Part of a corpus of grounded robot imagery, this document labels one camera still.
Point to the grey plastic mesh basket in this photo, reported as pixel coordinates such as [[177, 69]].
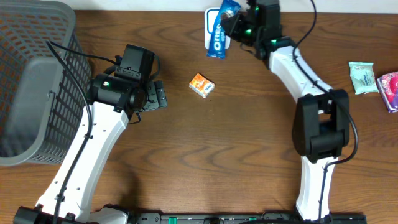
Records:
[[43, 76]]

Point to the purple snack box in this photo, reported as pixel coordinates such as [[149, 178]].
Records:
[[387, 85]]

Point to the mint green snack packet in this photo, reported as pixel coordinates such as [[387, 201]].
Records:
[[363, 78]]

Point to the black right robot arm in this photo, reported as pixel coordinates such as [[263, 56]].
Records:
[[321, 122]]

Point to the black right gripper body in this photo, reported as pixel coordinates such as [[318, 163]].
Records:
[[243, 32]]

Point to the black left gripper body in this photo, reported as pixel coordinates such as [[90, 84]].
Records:
[[158, 94]]

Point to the small orange snack box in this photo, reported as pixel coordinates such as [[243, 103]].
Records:
[[201, 85]]

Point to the blue Oreo cookie pack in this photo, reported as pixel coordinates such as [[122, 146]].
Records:
[[219, 42]]

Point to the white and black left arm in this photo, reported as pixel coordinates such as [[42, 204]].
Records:
[[112, 101]]

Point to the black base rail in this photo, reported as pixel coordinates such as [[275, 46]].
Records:
[[156, 218]]

